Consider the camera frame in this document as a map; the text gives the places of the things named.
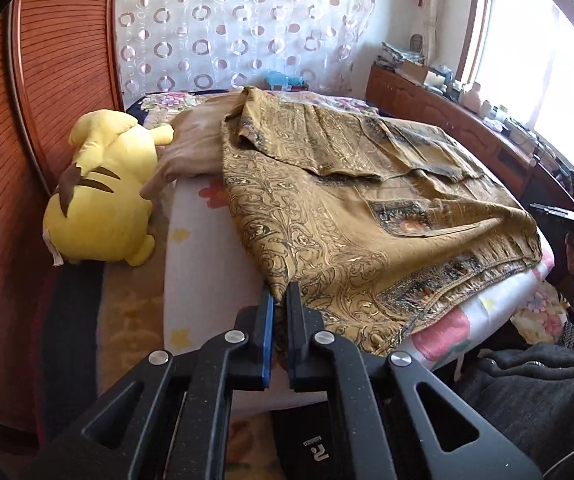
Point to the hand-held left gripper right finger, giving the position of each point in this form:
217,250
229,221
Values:
297,340

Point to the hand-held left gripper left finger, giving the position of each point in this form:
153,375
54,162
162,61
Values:
267,340

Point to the golden patterned garment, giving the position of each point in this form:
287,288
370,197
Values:
342,220

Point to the white plastic bag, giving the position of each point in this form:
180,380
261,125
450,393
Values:
494,124

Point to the white flowered blanket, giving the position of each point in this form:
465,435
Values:
197,260

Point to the green-capped bottle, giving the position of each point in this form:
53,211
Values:
502,114

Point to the pale yellow blanket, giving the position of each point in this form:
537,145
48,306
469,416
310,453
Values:
132,330

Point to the wooden framed window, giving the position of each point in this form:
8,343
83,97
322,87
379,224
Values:
542,50

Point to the person's dark grey jacket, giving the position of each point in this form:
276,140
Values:
532,400

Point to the low wooden cabinet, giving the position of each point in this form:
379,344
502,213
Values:
417,95

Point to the cardboard box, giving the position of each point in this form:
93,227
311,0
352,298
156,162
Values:
422,74

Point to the beige pillow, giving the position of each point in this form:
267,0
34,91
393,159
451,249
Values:
192,140

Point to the stack of papers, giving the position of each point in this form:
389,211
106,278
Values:
399,55

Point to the yellow plush toy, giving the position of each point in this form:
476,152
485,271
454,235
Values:
102,185

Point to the bundled pale window curtain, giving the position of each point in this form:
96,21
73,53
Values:
439,10

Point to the sheer circle-patterned curtain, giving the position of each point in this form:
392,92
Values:
242,20

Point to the brown slatted wooden wardrobe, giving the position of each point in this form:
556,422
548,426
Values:
7,135

